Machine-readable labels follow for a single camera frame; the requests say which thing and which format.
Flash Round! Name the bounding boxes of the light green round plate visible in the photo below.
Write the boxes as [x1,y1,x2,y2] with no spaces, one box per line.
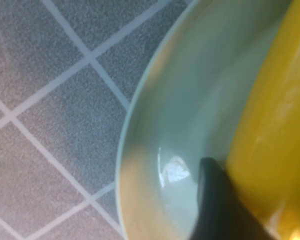
[116,0,295,240]

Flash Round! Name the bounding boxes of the grey white-checked tablecloth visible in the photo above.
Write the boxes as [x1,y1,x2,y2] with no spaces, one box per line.
[0,0,198,240]

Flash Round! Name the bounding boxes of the yellow toy banana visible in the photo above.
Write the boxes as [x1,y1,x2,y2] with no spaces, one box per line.
[224,0,300,240]

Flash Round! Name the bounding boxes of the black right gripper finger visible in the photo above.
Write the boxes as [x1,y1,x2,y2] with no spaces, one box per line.
[189,157,275,240]

